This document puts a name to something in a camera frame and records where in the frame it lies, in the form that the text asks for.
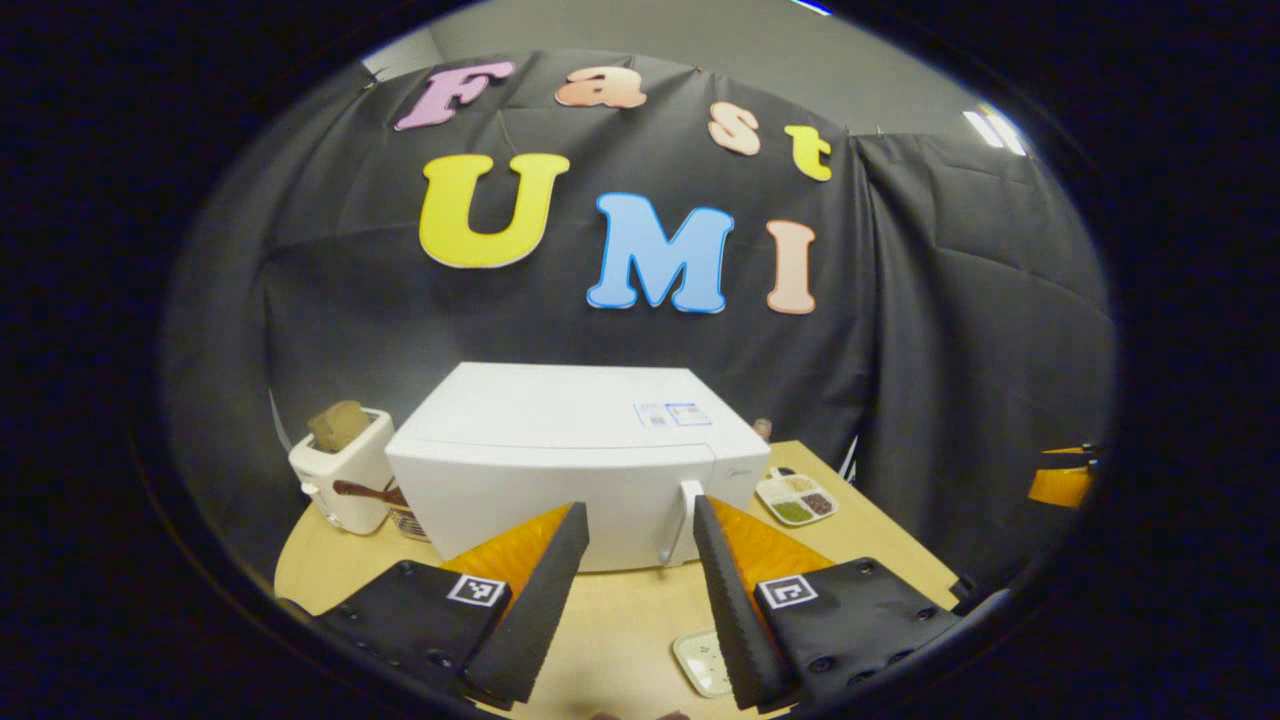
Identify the small red-label bottle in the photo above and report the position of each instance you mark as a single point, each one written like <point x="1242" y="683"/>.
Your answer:
<point x="763" y="430"/>

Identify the ceiling light panel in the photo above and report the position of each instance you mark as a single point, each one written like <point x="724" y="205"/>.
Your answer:
<point x="995" y="128"/>

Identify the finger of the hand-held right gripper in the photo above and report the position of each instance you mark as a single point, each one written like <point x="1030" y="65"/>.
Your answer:
<point x="1060" y="480"/>

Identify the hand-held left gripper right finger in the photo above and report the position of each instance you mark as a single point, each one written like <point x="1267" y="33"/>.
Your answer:
<point x="735" y="620"/>

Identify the white microwave oven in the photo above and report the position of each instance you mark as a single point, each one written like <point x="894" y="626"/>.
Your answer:
<point x="560" y="440"/>

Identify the brown bread slice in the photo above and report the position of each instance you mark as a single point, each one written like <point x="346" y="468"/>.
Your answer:
<point x="338" y="425"/>

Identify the white toaster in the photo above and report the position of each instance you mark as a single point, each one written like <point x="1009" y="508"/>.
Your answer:
<point x="345" y="490"/>

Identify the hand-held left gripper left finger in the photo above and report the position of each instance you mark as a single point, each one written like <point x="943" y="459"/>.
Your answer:
<point x="540" y="610"/>

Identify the square food plate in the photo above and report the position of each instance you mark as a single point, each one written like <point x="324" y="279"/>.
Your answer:
<point x="705" y="660"/>

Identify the black metal frame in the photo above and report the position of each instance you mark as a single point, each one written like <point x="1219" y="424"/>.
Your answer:
<point x="970" y="592"/>

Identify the divided seasoning tray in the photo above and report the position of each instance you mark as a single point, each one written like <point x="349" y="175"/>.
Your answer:
<point x="797" y="497"/>

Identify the brown wooden spoon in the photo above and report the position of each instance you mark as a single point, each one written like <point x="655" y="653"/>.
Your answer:
<point x="365" y="490"/>

